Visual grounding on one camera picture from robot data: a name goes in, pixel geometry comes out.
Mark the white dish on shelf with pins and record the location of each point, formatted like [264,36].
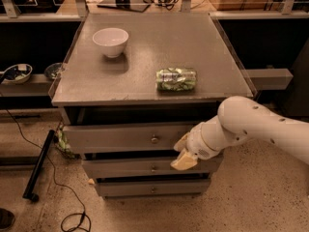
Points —
[16,74]

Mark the dark green small bowl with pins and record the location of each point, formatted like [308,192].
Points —
[52,71]

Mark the black bar on floor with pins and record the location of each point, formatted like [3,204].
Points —
[29,191]

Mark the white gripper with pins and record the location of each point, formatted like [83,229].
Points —
[197,143]

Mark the grey top drawer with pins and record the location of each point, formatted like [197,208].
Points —
[119,129]

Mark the dark shoe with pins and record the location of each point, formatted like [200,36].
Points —
[6,219]

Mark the green bag beside cabinet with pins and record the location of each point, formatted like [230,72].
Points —
[62,143]

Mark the white ceramic bowl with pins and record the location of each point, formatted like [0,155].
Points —
[111,41]

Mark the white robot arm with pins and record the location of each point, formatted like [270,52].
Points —
[239,119]

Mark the grey drawer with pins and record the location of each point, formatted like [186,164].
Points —
[119,129]
[145,188]
[119,168]

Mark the green snack bag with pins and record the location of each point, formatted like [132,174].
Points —
[176,79]

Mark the black monitor stand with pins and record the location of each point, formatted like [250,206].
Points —
[138,6]

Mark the grey bottom drawer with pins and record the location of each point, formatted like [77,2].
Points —
[145,188]

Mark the grey drawer cabinet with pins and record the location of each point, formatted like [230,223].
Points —
[156,41]

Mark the grey middle drawer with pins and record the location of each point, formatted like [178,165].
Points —
[119,168]

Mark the grey low shelf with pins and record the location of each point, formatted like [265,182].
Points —
[37,85]

